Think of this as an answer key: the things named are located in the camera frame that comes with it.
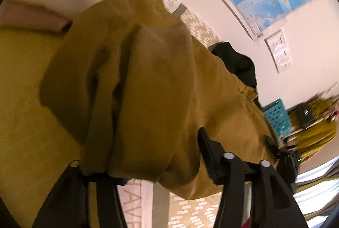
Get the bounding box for yellow blanket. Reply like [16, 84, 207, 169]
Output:
[0, 27, 125, 228]

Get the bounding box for black garment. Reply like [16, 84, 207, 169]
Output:
[208, 42, 263, 108]

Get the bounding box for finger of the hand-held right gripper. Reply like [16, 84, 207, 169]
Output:
[266, 135, 281, 155]

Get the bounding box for grey striped bed sheet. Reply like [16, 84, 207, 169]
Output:
[293, 156, 339, 220]

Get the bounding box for small white framed poster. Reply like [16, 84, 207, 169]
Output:
[265, 29, 292, 73]

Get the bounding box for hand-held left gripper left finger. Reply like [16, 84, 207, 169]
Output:
[33, 160, 128, 228]

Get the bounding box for mustard cloth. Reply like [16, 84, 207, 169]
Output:
[289, 98, 338, 162]

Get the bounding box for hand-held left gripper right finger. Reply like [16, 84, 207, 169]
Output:
[198, 127, 309, 228]

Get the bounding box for beige patterned mat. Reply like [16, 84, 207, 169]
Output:
[117, 0, 252, 228]

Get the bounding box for mustard yellow pants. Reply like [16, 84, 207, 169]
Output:
[40, 0, 285, 200]

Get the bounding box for black box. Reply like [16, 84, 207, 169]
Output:
[295, 103, 315, 129]

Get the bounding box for blue plastic basket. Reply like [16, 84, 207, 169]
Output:
[263, 99, 292, 140]

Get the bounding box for small light blue map sheet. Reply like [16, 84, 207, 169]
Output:
[236, 0, 292, 32]

